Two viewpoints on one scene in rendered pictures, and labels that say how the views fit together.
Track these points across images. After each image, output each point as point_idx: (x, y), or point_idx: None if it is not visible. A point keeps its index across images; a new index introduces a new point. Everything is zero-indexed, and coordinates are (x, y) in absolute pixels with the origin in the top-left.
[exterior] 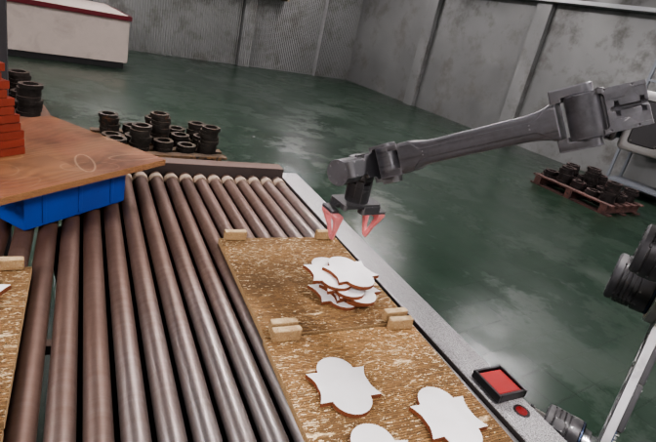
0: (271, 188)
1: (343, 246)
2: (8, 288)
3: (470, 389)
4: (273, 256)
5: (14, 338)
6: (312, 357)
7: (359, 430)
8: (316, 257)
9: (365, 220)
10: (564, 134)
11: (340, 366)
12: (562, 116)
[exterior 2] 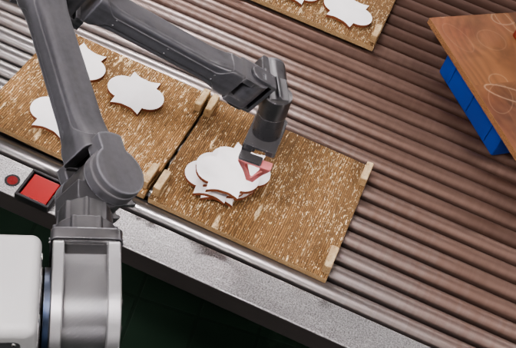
0: (514, 344)
1: (300, 266)
2: (348, 27)
3: (59, 167)
4: (315, 183)
5: (295, 12)
6: (172, 103)
7: (101, 70)
8: (293, 219)
9: (258, 170)
10: (83, 11)
11: (149, 102)
12: (94, 5)
